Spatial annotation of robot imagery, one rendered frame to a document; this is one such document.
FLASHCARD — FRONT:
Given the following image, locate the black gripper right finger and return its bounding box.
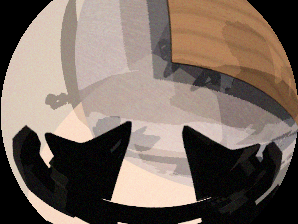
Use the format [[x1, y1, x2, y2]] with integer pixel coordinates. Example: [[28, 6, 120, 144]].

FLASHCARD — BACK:
[[182, 125, 261, 201]]

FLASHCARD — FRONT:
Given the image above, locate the light wooden board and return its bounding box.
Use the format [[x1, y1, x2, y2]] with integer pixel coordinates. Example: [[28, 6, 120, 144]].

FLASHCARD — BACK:
[[166, 0, 298, 125]]

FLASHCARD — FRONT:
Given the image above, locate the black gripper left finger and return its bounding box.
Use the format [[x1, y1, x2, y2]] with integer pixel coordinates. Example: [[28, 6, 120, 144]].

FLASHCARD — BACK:
[[44, 121, 132, 201]]

